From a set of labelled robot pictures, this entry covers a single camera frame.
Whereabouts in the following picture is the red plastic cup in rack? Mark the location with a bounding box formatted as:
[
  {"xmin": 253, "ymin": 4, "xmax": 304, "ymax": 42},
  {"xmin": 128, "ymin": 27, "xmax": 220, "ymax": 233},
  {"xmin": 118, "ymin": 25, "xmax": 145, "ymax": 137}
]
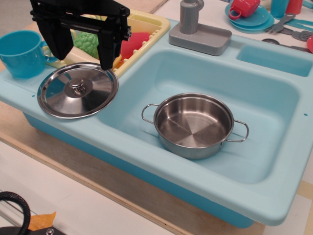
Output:
[{"xmin": 120, "ymin": 32, "xmax": 150, "ymax": 60}]

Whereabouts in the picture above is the green toy artichoke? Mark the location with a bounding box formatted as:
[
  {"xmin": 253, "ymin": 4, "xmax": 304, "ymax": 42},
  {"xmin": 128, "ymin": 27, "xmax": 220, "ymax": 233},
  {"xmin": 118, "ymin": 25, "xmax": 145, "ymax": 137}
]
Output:
[{"xmin": 73, "ymin": 32, "xmax": 99, "ymax": 59}]

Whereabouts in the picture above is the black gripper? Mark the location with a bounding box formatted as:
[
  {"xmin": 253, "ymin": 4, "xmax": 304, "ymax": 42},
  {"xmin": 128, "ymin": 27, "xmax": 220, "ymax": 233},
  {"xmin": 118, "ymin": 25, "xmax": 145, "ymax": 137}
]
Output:
[{"xmin": 31, "ymin": 0, "xmax": 131, "ymax": 71}]

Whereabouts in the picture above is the orange toy piece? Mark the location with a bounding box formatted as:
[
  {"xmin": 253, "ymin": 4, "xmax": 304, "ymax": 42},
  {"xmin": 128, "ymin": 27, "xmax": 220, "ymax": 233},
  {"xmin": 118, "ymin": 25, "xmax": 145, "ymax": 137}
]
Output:
[{"xmin": 112, "ymin": 54, "xmax": 123, "ymax": 71}]

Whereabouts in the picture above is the blue tumbler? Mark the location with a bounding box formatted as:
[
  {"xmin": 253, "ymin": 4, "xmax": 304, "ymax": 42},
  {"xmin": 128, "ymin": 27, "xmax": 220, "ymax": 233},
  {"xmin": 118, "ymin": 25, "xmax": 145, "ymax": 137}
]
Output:
[{"xmin": 270, "ymin": 0, "xmax": 289, "ymax": 18}]

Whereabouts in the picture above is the red mug on plates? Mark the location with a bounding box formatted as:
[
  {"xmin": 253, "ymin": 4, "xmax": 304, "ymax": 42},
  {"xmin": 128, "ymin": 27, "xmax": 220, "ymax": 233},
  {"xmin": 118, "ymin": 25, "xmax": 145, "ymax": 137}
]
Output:
[{"xmin": 228, "ymin": 0, "xmax": 260, "ymax": 20}]

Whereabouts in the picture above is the blue plastic cup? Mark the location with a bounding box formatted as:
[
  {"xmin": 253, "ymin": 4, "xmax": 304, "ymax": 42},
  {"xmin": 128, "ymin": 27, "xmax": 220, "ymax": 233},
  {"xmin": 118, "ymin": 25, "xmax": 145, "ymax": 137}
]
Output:
[{"xmin": 0, "ymin": 30, "xmax": 58, "ymax": 78}]

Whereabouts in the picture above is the orange tape piece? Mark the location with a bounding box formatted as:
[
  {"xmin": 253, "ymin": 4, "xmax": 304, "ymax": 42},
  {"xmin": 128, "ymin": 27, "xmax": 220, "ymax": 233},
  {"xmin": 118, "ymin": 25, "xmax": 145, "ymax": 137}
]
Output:
[{"xmin": 28, "ymin": 212, "xmax": 56, "ymax": 231}]

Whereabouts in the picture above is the top blue plate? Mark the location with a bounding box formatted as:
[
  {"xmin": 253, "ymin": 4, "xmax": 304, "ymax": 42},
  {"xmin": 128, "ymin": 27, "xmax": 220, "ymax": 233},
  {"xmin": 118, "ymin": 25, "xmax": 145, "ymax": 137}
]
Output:
[{"xmin": 230, "ymin": 5, "xmax": 270, "ymax": 27}]

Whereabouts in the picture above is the round steel pot lid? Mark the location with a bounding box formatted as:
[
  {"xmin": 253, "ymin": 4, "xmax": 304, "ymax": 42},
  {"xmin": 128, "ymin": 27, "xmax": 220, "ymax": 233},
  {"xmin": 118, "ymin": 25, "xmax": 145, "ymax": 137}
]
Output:
[{"xmin": 37, "ymin": 62, "xmax": 119, "ymax": 119}]

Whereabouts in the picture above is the light blue toy sink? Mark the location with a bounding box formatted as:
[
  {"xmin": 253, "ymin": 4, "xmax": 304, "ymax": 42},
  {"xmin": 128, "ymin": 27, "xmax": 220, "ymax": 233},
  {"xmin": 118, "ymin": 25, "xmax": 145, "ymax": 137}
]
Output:
[{"xmin": 0, "ymin": 35, "xmax": 313, "ymax": 228}]

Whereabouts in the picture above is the grey toy fork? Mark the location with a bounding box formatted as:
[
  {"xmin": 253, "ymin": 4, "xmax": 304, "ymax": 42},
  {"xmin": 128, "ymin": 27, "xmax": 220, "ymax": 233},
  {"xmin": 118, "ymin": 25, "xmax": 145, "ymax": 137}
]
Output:
[{"xmin": 266, "ymin": 13, "xmax": 296, "ymax": 33}]

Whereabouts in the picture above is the dark toy ladle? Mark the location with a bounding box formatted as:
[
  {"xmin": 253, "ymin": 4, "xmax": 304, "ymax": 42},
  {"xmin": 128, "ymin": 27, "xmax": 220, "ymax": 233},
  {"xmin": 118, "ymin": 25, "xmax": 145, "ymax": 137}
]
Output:
[{"xmin": 261, "ymin": 38, "xmax": 311, "ymax": 52}]

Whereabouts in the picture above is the blue plate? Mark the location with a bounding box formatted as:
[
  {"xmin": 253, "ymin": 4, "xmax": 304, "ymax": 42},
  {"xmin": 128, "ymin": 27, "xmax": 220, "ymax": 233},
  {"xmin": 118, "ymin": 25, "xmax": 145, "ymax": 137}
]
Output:
[
  {"xmin": 230, "ymin": 5, "xmax": 270, "ymax": 27},
  {"xmin": 229, "ymin": 14, "xmax": 274, "ymax": 31}
]

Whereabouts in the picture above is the steel pot with handles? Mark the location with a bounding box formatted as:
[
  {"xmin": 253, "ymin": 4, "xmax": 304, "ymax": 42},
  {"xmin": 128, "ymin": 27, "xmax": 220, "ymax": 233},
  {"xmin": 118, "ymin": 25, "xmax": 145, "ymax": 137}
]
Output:
[{"xmin": 141, "ymin": 93, "xmax": 237, "ymax": 160}]

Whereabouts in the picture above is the black braided cable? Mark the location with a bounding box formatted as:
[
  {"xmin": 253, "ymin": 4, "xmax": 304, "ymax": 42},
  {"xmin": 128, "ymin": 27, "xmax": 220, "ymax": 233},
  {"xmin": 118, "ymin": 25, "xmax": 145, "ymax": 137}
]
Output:
[{"xmin": 0, "ymin": 191, "xmax": 31, "ymax": 231}]

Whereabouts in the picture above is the teal toy utensil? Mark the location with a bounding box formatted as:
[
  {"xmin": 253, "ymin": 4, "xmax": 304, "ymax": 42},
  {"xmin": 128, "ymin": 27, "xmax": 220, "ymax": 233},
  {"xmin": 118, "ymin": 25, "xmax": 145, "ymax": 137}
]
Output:
[{"xmin": 286, "ymin": 19, "xmax": 313, "ymax": 30}]

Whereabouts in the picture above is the red tumbler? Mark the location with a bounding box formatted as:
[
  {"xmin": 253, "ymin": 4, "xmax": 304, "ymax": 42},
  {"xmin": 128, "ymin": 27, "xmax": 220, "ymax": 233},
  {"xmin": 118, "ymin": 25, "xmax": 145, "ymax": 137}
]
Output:
[{"xmin": 285, "ymin": 0, "xmax": 303, "ymax": 15}]

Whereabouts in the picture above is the grey toy faucet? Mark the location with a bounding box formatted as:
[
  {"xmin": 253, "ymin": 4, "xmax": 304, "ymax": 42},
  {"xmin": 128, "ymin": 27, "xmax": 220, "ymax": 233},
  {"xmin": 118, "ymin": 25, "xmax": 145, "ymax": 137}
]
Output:
[{"xmin": 169, "ymin": 0, "xmax": 232, "ymax": 56}]

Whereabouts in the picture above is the grey toy spatula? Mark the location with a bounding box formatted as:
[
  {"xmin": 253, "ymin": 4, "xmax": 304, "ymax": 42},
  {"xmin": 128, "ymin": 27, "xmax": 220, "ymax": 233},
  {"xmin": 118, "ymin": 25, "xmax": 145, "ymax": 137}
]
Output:
[{"xmin": 280, "ymin": 28, "xmax": 313, "ymax": 42}]

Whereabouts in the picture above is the red plate edge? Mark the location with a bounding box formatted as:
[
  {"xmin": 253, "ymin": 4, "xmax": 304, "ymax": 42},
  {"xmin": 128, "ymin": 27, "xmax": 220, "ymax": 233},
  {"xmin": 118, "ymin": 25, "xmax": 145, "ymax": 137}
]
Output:
[{"xmin": 307, "ymin": 35, "xmax": 313, "ymax": 53}]

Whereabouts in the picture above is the bottom blue plate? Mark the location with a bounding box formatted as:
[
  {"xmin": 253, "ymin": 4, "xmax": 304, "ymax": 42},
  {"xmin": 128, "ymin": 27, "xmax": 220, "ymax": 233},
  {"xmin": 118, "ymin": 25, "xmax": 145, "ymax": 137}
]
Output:
[{"xmin": 229, "ymin": 14, "xmax": 274, "ymax": 31}]

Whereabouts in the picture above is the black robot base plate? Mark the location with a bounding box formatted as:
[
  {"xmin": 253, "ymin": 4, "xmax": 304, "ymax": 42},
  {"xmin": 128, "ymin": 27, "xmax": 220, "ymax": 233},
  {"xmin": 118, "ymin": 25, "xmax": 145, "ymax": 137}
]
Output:
[{"xmin": 0, "ymin": 227, "xmax": 65, "ymax": 235}]

